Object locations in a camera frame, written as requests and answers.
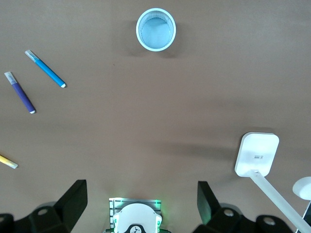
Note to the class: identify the light blue plastic cup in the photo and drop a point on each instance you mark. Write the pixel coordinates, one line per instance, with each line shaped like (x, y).
(155, 31)

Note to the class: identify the white desk lamp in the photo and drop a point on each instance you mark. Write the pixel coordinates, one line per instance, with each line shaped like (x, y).
(257, 153)

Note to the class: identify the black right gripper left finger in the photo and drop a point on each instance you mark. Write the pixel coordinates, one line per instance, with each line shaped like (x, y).
(70, 204)

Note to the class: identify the blue marker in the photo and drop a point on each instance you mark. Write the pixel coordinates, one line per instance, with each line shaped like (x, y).
(47, 70)

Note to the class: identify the brown table cover sheet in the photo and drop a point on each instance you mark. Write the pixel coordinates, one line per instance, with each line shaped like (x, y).
(145, 109)

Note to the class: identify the purple marker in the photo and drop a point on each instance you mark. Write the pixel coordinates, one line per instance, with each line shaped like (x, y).
(21, 94)

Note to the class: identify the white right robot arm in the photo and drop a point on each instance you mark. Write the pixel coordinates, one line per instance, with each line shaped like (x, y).
(136, 216)

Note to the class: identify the yellow marker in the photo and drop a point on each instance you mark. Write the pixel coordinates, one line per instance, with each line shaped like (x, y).
(7, 162)

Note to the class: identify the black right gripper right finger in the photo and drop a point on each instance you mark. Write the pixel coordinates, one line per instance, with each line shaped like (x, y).
(209, 206)

